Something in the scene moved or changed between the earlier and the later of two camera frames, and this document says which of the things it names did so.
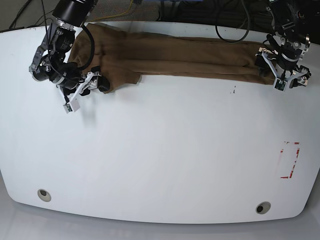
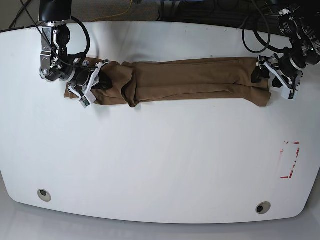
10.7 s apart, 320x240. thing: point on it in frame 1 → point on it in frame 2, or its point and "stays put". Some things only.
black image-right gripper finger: [300, 81] → [276, 82]
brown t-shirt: [122, 55] → [227, 80]
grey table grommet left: [44, 195] stays put
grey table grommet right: [263, 207] stays put
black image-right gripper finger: [264, 68] → [258, 74]
